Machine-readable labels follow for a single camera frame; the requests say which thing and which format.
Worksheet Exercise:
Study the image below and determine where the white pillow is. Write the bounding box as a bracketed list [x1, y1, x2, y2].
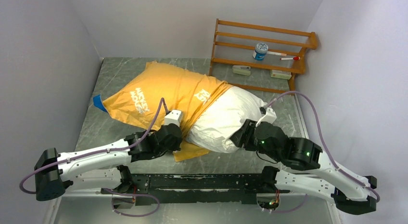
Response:
[186, 86, 267, 153]

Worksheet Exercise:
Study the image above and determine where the blue orange cartoon pillowcase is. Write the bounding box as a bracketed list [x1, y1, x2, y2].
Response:
[92, 61, 232, 162]

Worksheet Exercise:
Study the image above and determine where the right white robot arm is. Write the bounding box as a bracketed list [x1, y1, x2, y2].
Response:
[230, 120, 377, 215]

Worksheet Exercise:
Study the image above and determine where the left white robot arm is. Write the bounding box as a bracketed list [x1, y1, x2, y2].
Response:
[34, 124, 182, 201]

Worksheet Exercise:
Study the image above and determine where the white green rectangular device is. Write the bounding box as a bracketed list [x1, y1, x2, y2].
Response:
[232, 65, 251, 76]

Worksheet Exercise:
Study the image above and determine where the white box under shelf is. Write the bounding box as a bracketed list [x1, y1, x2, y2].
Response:
[270, 70, 292, 80]

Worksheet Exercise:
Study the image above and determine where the blue white jar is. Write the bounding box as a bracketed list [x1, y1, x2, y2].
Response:
[253, 42, 268, 61]

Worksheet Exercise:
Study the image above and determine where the white pen on shelf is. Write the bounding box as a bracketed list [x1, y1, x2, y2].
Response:
[267, 51, 287, 56]

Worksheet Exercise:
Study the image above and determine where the white red marker pen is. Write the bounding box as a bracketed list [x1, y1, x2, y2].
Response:
[280, 56, 301, 61]

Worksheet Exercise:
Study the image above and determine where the orange wooden shelf rack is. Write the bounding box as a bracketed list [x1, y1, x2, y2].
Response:
[208, 19, 319, 91]

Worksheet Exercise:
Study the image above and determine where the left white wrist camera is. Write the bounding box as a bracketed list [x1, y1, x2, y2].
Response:
[164, 109, 183, 127]

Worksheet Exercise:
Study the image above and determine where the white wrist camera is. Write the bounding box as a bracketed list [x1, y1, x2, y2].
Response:
[164, 109, 183, 127]
[255, 106, 277, 127]

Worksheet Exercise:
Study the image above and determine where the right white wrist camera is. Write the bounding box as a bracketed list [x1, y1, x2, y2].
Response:
[255, 106, 277, 127]

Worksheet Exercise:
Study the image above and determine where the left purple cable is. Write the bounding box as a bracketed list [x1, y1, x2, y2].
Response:
[19, 97, 170, 218]

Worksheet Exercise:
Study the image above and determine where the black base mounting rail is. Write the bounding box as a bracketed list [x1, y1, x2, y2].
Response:
[101, 173, 291, 207]

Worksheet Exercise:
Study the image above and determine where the aluminium frame rail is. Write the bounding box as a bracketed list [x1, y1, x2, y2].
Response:
[52, 181, 334, 198]

